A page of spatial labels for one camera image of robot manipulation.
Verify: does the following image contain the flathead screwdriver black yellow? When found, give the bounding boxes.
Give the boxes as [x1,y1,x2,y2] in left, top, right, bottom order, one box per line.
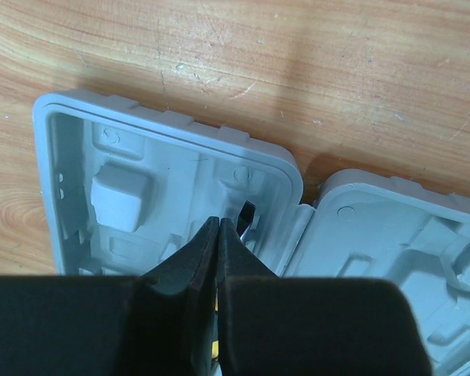
[211,201,255,361]

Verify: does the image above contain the grey plastic tool case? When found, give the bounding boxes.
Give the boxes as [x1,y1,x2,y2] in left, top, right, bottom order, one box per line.
[32,89,470,375]

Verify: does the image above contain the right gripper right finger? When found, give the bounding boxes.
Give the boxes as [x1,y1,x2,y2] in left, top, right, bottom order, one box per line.
[218,219,432,375]

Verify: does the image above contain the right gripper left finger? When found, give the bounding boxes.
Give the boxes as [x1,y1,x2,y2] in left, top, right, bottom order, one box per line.
[0,217,219,375]

